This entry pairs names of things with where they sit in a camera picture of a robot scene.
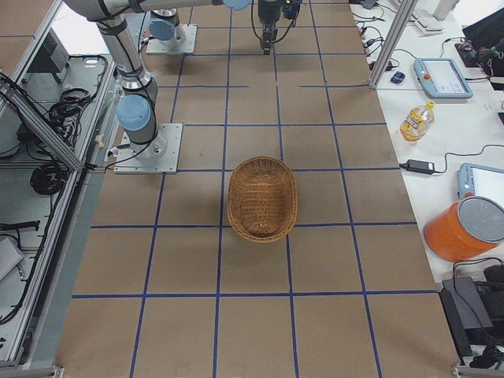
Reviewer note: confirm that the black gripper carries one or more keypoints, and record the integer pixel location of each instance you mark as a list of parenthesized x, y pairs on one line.
[(267, 13)]

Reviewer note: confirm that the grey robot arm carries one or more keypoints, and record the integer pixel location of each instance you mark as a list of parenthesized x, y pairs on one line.
[(171, 16), (136, 110)]

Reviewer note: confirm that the woven wicker basket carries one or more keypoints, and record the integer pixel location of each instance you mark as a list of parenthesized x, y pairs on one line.
[(262, 200)]

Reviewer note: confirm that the dark blue checkered pouch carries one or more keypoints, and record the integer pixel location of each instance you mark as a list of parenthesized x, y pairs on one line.
[(398, 77)]

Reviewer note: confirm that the orange juice bottle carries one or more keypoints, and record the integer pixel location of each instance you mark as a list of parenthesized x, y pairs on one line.
[(417, 122)]

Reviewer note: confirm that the blue teach pendant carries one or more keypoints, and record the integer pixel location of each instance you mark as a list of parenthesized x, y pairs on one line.
[(441, 78), (480, 180)]

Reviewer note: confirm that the black power adapter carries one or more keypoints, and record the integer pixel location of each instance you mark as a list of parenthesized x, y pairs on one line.
[(422, 167)]

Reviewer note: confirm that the orange cylindrical container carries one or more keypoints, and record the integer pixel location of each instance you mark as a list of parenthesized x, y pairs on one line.
[(468, 228)]

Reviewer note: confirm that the black electronics box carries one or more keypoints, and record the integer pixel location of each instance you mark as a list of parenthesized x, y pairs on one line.
[(466, 315)]

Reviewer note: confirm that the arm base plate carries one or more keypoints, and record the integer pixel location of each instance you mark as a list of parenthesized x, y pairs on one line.
[(162, 155), (169, 39)]

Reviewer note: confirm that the aluminium frame post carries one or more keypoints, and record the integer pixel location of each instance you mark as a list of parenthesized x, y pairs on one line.
[(393, 36)]

